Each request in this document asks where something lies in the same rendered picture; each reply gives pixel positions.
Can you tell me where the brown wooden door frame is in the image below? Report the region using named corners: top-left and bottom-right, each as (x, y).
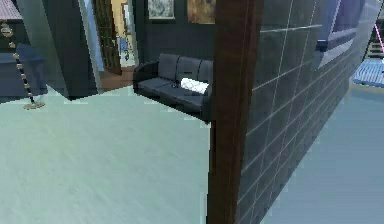
top-left (206, 0), bottom-right (264, 224)

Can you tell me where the black sofa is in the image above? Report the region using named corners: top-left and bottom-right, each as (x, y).
top-left (132, 53), bottom-right (215, 123)

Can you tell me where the grey framed picture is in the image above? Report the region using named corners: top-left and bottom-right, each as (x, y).
top-left (147, 0), bottom-right (176, 20)

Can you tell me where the dark blue armchair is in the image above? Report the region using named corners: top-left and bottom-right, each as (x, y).
top-left (0, 43), bottom-right (49, 98)

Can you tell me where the beaded floor lamp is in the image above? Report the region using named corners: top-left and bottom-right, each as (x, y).
top-left (0, 20), bottom-right (46, 111)

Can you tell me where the white pillow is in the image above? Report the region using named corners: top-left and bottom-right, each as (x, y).
top-left (180, 77), bottom-right (210, 96)

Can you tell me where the blue slatted mat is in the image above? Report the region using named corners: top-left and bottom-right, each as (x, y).
top-left (351, 58), bottom-right (384, 89)

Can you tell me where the dark brown room door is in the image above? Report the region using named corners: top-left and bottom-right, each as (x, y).
top-left (91, 0), bottom-right (123, 76)

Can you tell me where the brown framed picture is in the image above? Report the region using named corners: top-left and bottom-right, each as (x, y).
top-left (186, 0), bottom-right (217, 25)

